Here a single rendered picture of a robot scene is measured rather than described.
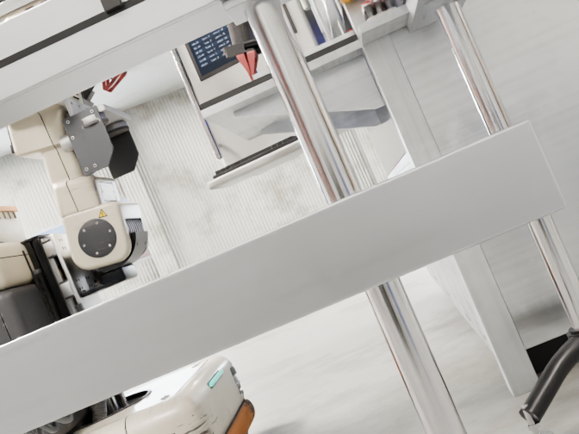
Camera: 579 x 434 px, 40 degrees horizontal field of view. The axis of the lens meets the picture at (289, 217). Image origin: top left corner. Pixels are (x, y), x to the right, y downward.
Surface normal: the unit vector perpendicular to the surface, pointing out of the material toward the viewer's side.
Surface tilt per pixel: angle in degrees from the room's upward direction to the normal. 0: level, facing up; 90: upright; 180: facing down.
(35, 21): 90
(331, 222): 90
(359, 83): 90
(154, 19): 90
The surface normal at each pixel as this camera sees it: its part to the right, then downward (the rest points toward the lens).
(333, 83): -0.10, 0.02
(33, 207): 0.17, -0.09
